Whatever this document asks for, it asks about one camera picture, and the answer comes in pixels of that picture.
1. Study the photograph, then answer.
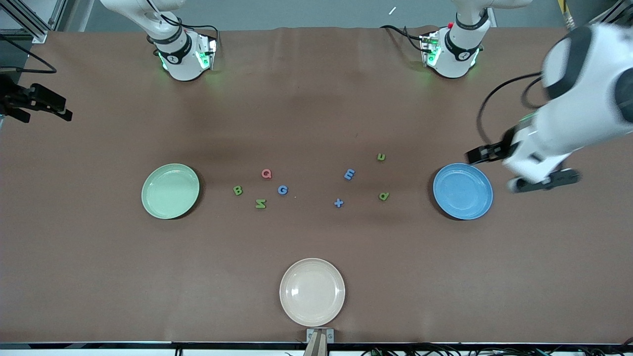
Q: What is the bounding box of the black table edge rail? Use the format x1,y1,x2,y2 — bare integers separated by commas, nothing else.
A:
0,340,633,351

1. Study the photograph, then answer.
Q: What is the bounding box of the grey mount bracket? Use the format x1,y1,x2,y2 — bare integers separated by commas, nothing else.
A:
306,328,335,344

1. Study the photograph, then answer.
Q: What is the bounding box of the beige plate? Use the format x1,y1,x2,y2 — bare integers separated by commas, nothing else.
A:
279,258,346,327

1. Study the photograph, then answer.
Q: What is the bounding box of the tangled black cable bundle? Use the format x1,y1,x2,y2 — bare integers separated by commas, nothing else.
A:
360,338,633,356

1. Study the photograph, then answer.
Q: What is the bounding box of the tan wooden strip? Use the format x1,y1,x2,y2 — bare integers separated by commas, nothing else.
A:
303,332,329,356

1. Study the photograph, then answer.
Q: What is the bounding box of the green plate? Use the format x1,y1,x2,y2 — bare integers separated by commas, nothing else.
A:
141,163,200,220

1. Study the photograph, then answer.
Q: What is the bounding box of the aluminium frame post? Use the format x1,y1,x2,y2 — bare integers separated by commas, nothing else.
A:
48,0,68,31
591,0,633,26
0,0,48,44

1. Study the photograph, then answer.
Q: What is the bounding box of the blue plate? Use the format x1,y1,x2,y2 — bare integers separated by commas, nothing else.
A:
433,163,494,221

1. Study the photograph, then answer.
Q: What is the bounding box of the black left arm base cable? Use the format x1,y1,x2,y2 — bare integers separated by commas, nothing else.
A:
380,24,427,54

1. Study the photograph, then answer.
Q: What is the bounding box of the brown table cover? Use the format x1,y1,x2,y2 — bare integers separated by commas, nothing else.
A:
0,26,633,344

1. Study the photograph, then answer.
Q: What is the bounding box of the silver arm base connector box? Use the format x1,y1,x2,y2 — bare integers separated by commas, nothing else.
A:
195,37,219,70
419,32,441,68

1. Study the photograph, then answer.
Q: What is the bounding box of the black arm base cable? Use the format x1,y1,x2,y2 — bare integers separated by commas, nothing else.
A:
380,24,427,54
168,15,221,56

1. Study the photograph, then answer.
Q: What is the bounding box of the black right arm base cable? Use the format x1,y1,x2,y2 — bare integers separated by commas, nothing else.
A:
168,15,221,56

